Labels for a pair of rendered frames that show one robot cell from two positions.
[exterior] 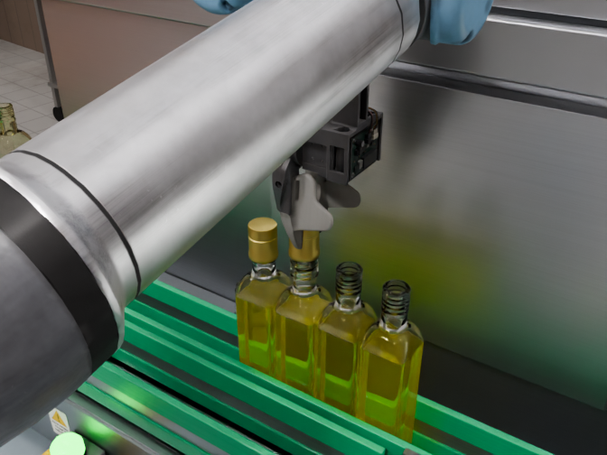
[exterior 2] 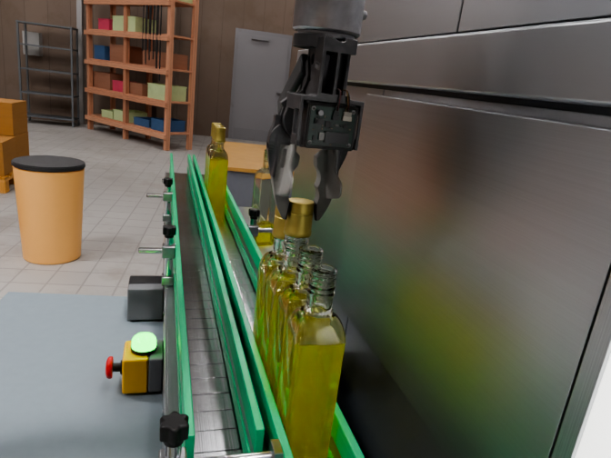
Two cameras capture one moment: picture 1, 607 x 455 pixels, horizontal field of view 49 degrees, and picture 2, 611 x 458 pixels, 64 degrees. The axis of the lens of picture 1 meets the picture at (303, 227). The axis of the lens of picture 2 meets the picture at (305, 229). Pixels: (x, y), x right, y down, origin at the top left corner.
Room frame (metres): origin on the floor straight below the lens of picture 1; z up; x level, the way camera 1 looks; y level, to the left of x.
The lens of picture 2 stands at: (0.18, -0.38, 1.33)
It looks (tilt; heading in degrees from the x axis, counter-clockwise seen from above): 17 degrees down; 39
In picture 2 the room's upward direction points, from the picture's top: 7 degrees clockwise
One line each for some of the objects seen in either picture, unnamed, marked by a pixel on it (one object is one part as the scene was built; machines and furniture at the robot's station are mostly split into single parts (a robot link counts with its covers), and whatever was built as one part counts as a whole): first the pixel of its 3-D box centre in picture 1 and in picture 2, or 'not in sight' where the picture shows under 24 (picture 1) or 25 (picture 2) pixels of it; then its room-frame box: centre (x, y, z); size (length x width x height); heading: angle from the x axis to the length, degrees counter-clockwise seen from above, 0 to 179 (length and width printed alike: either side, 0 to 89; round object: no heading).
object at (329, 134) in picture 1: (328, 113); (321, 94); (0.62, -0.02, 1.31); 0.09 x 0.08 x 0.12; 57
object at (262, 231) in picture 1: (263, 239); (285, 221); (0.66, 0.05, 1.14); 0.04 x 0.04 x 0.04
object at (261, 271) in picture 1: (263, 255); (285, 235); (0.66, 0.05, 1.12); 0.03 x 0.03 x 0.05
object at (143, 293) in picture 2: not in sight; (145, 297); (0.77, 0.55, 0.79); 0.08 x 0.08 x 0.08; 56
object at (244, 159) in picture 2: not in sight; (250, 195); (2.98, 2.52, 0.35); 1.31 x 0.67 x 0.70; 49
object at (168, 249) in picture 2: not in sight; (156, 255); (0.72, 0.45, 0.94); 0.07 x 0.04 x 0.13; 146
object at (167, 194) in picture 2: not in sight; (159, 199); (0.98, 0.83, 0.94); 0.07 x 0.04 x 0.13; 146
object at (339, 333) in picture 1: (344, 374); (296, 363); (0.60, -0.05, 0.99); 0.06 x 0.06 x 0.21; 55
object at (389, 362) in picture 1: (387, 394); (306, 393); (0.57, -0.10, 0.99); 0.06 x 0.06 x 0.21; 55
